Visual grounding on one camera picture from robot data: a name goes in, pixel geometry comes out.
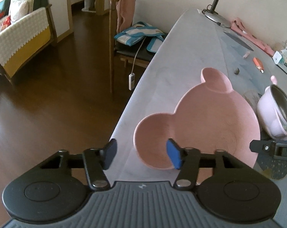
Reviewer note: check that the blue white bag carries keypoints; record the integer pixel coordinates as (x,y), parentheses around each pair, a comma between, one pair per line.
(142,31)

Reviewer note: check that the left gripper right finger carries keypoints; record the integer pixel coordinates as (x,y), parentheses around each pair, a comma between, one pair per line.
(186,160)

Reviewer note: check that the orange tape dispenser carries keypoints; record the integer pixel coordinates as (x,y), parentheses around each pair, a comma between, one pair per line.
(259,65)

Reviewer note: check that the pink towel on chair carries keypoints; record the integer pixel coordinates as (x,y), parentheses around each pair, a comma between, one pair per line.
(125,13)

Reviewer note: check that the small dark pebble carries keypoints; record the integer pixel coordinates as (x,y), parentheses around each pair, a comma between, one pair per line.
(236,71)

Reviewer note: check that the sofa with white cover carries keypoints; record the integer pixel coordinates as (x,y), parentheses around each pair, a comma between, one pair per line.
(26,27)

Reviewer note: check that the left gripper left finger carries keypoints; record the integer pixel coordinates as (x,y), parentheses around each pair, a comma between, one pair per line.
(96,162)

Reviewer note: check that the pink bear-shaped plate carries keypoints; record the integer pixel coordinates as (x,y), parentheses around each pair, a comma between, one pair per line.
(210,116)

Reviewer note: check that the pink folded cloth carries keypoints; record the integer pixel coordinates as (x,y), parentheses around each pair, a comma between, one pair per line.
(238,27)

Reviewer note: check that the pink steel-lined bowl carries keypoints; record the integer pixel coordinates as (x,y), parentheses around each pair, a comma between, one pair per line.
(272,111)

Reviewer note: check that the tissue box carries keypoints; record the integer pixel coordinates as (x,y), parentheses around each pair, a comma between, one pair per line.
(280,59)

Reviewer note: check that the wooden chair with towel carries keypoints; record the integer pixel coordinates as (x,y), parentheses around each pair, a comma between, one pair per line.
(125,53)

